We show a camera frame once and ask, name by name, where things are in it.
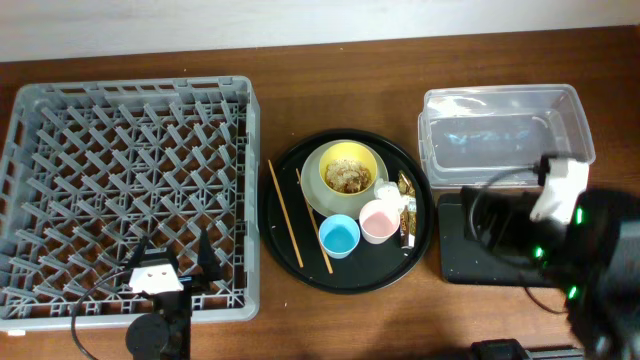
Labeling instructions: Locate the yellow bowl with food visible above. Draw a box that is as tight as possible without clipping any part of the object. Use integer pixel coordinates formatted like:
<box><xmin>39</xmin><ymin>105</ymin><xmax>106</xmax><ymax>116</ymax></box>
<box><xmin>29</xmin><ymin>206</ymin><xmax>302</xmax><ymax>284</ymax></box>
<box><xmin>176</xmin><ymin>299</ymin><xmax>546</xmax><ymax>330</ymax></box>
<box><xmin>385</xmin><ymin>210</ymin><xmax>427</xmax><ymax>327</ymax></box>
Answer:
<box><xmin>319</xmin><ymin>140</ymin><xmax>379</xmax><ymax>196</ymax></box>

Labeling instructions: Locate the wooden chopstick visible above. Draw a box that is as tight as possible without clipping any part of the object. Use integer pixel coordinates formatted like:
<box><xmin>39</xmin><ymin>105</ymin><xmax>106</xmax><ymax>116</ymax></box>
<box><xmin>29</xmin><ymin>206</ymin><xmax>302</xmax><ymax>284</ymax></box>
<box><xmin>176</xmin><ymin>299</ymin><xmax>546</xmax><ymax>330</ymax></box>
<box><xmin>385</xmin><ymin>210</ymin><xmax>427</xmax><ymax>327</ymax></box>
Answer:
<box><xmin>267</xmin><ymin>159</ymin><xmax>304</xmax><ymax>269</ymax></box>
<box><xmin>295</xmin><ymin>168</ymin><xmax>334</xmax><ymax>275</ymax></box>

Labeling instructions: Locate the grey dishwasher rack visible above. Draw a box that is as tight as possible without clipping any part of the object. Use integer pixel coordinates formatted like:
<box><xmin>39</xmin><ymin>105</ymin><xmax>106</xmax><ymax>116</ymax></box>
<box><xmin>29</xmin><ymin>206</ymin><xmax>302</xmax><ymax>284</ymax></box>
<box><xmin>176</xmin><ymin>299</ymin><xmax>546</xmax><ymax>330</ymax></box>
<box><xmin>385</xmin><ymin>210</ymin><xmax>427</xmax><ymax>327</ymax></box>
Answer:
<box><xmin>1</xmin><ymin>76</ymin><xmax>260</xmax><ymax>332</ymax></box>

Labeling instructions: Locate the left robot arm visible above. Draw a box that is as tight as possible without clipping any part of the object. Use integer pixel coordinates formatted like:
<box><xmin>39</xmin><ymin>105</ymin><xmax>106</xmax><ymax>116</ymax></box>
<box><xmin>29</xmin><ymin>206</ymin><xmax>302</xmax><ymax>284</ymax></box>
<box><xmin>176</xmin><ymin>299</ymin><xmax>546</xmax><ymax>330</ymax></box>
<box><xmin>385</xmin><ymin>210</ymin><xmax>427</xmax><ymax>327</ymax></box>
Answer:
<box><xmin>125</xmin><ymin>228</ymin><xmax>222</xmax><ymax>359</ymax></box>

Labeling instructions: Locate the clear plastic bin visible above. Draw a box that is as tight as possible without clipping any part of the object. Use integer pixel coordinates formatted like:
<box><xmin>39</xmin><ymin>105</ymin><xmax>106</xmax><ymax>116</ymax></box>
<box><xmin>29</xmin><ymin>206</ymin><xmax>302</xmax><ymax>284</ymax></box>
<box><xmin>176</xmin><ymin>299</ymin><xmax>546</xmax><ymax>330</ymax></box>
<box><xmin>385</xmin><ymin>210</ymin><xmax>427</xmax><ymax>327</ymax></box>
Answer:
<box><xmin>418</xmin><ymin>84</ymin><xmax>596</xmax><ymax>190</ymax></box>

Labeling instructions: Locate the gold snack wrapper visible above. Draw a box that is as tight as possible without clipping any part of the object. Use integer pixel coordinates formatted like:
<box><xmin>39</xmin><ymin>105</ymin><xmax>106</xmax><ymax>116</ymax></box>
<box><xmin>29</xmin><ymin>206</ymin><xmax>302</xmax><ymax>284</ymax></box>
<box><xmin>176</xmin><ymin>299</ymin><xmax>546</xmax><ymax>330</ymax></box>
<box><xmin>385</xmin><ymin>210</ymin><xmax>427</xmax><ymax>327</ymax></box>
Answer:
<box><xmin>398</xmin><ymin>171</ymin><xmax>417</xmax><ymax>249</ymax></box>

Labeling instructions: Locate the grey plate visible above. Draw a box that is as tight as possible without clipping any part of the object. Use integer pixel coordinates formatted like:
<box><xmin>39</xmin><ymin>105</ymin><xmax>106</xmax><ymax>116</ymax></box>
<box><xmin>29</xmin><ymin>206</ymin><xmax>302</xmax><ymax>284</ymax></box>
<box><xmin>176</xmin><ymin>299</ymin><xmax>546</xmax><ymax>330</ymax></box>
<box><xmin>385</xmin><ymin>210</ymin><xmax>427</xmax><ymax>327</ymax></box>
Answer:
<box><xmin>300</xmin><ymin>139</ymin><xmax>375</xmax><ymax>220</ymax></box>

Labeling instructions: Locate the left wooden chopstick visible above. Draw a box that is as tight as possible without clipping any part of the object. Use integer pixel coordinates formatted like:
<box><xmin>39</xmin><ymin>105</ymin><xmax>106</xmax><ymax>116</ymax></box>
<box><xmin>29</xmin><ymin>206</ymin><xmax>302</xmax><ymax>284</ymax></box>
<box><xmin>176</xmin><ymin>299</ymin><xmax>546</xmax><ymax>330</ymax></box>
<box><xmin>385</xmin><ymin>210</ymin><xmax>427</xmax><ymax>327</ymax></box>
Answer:
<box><xmin>267</xmin><ymin>159</ymin><xmax>304</xmax><ymax>269</ymax></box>

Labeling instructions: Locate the right wooden chopstick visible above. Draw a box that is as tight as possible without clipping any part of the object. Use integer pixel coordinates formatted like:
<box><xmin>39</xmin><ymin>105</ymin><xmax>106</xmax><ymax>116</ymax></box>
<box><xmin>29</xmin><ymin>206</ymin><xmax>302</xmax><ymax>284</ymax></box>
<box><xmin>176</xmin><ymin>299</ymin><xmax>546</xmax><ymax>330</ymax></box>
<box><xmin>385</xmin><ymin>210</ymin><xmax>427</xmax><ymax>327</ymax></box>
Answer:
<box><xmin>295</xmin><ymin>168</ymin><xmax>334</xmax><ymax>275</ymax></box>

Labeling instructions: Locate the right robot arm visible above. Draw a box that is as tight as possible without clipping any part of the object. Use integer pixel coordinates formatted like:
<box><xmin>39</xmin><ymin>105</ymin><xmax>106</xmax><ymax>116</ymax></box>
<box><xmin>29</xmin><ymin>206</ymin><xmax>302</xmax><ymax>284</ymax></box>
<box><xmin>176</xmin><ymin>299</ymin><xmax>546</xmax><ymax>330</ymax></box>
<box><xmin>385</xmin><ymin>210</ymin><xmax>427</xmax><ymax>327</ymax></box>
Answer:
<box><xmin>460</xmin><ymin>187</ymin><xmax>639</xmax><ymax>359</ymax></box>

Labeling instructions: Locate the white tissue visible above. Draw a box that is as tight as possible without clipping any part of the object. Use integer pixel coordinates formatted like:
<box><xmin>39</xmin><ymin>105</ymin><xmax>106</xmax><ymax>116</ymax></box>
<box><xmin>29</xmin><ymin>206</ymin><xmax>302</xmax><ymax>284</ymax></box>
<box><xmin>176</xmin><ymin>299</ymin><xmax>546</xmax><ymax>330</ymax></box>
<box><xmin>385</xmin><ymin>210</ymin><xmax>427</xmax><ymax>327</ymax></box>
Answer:
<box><xmin>374</xmin><ymin>178</ymin><xmax>406</xmax><ymax>212</ymax></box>

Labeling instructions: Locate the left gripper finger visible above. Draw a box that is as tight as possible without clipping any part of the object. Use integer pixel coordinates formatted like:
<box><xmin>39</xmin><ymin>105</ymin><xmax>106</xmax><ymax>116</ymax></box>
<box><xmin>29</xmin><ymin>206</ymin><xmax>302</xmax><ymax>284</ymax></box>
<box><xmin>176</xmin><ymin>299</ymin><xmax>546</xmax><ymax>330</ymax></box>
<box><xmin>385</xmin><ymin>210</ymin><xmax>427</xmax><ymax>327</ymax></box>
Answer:
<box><xmin>124</xmin><ymin>236</ymin><xmax>149</xmax><ymax>271</ymax></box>
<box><xmin>197</xmin><ymin>227</ymin><xmax>221</xmax><ymax>280</ymax></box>

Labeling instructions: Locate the round black tray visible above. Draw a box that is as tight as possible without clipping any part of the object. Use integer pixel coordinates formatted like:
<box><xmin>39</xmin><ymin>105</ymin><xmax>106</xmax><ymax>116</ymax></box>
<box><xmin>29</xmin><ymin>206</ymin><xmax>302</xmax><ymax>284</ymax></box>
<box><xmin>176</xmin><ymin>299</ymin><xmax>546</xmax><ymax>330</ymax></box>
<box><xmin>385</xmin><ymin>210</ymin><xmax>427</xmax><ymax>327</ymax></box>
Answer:
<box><xmin>258</xmin><ymin>129</ymin><xmax>435</xmax><ymax>295</ymax></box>

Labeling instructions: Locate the blue cup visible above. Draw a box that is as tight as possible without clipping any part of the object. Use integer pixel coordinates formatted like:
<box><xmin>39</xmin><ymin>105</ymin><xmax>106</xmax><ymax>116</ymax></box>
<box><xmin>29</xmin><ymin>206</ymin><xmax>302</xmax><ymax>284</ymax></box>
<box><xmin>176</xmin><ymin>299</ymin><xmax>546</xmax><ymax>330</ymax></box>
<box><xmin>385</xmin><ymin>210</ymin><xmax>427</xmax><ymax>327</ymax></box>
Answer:
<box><xmin>318</xmin><ymin>214</ymin><xmax>361</xmax><ymax>259</ymax></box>

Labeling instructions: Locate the pink cup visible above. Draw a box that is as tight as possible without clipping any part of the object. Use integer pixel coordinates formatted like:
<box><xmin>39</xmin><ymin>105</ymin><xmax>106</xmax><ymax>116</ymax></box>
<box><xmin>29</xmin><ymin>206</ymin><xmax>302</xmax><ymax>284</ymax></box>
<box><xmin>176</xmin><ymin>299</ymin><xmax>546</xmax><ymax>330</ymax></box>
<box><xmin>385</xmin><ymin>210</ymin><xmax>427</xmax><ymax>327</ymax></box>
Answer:
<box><xmin>359</xmin><ymin>200</ymin><xmax>400</xmax><ymax>245</ymax></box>

